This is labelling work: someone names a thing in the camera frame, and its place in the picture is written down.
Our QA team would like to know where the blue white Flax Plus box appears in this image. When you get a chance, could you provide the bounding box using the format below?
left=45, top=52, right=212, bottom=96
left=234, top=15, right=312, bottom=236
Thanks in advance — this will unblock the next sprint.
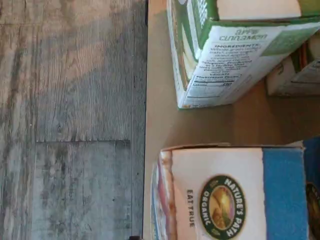
left=149, top=141, right=307, bottom=240
left=303, top=136, right=320, bottom=240

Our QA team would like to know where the tan shelf board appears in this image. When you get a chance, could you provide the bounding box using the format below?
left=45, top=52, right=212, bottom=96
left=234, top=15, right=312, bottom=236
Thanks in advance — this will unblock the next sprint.
left=143, top=0, right=320, bottom=240

